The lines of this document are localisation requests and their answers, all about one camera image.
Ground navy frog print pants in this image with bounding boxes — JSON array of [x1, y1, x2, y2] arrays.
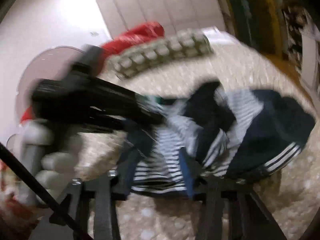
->
[[121, 81, 315, 197]]

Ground wooden bedroom door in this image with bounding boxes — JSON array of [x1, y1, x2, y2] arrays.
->
[[242, 0, 285, 57]]

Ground white gloved left hand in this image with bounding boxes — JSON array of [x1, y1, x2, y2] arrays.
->
[[14, 120, 84, 199]]

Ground round white fan guard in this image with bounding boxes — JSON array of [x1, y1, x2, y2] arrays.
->
[[15, 46, 84, 121]]

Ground beige quilted dotted bedspread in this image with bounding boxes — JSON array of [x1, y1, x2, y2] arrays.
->
[[76, 43, 319, 239]]

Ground red floral duvet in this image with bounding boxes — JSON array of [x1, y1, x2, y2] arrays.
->
[[22, 22, 164, 124]]

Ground olive hedgehog pattern bolster pillow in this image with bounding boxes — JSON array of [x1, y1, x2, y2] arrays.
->
[[106, 29, 214, 79]]

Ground white wardrobe with panel doors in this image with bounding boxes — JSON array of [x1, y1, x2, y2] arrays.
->
[[96, 0, 226, 38]]

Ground white bed sheet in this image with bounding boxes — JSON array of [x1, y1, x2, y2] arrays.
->
[[201, 27, 240, 46]]

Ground white tv shelf unit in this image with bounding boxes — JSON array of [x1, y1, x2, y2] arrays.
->
[[300, 27, 319, 99]]

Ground cluttered metal shoe rack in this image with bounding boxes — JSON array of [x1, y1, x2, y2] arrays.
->
[[281, 0, 312, 70]]

